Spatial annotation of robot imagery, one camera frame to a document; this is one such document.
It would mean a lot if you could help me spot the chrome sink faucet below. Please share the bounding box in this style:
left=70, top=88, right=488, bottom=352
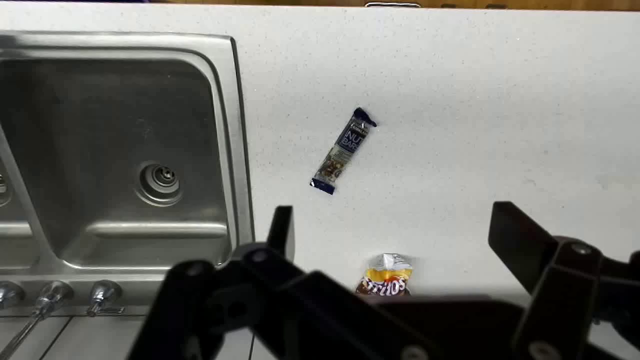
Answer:
left=0, top=279, right=125, bottom=360

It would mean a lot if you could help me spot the stainless steel double sink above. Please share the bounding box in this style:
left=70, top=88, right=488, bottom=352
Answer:
left=0, top=31, right=258, bottom=316

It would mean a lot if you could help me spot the round sink drain strainer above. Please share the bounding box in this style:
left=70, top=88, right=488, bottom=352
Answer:
left=133, top=161, right=183, bottom=209

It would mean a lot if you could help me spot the blue nut bar pack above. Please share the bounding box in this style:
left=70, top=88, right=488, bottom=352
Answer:
left=307, top=107, right=379, bottom=196

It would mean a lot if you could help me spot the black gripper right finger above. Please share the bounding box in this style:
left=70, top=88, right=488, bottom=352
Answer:
left=486, top=200, right=640, bottom=360

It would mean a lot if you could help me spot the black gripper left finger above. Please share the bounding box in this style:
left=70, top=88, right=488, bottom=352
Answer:
left=125, top=205, right=427, bottom=360

